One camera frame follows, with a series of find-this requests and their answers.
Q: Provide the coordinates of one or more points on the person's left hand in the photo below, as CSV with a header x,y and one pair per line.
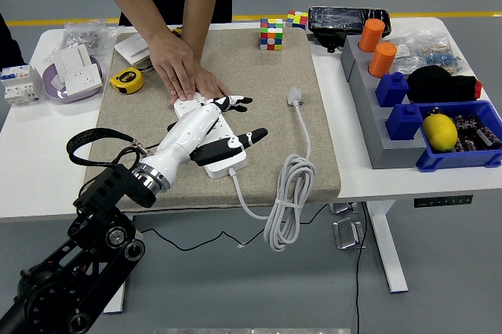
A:
x,y
212,85

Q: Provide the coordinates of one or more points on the person's right hand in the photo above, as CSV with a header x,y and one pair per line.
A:
x,y
174,63

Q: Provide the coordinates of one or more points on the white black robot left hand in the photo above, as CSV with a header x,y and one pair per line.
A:
x,y
184,134

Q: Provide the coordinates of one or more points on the white power strip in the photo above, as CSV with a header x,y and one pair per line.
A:
x,y
225,169

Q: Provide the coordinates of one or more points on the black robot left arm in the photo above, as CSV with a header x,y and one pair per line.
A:
x,y
78,263

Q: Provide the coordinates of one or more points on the person's left forearm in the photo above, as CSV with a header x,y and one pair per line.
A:
x,y
204,4

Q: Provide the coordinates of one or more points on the yellow tape measure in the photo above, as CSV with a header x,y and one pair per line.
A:
x,y
176,31
125,80

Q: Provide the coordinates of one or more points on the grey-brown mat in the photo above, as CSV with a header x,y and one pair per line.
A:
x,y
255,75

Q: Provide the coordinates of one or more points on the large Rubik's cube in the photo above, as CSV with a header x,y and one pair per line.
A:
x,y
271,36

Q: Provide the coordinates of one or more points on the clear bag of screws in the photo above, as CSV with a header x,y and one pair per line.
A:
x,y
84,36

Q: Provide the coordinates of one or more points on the small Rubik's cube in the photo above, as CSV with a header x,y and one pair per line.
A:
x,y
297,19

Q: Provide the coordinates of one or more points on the purple bowl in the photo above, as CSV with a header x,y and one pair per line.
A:
x,y
51,91

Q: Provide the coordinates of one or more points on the black plastic-wrapped box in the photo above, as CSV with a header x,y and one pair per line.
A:
x,y
337,20

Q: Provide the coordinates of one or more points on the white circuit breaker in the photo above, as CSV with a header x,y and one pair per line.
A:
x,y
19,85

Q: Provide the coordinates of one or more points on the orange cylinder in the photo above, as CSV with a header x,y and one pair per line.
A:
x,y
370,36
382,60

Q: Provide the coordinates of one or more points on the grey stepped block holder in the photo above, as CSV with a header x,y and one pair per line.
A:
x,y
376,130

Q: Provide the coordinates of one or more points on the blue plastic block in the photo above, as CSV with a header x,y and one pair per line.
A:
x,y
391,89
404,122

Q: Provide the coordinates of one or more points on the clear bag of components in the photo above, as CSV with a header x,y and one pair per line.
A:
x,y
427,51

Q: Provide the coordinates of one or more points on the black cloth with red piece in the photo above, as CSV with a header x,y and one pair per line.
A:
x,y
435,85

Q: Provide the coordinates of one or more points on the yellow lemon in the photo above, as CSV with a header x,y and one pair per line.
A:
x,y
439,133

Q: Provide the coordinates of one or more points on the blue plastic bin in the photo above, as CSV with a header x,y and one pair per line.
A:
x,y
455,161

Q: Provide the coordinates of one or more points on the black table control panel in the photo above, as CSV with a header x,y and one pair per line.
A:
x,y
443,201

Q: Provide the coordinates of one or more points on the dark cylindrical capacitors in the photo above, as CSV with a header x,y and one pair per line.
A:
x,y
476,132

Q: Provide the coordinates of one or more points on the white wall switch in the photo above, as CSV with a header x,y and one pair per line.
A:
x,y
131,44

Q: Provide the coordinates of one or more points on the white wall socket panel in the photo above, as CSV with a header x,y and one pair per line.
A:
x,y
80,79

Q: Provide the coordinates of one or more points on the white blank wall panel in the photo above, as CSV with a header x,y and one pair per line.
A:
x,y
72,57

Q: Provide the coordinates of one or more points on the silver metal bracket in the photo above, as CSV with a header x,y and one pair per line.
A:
x,y
343,208
347,234

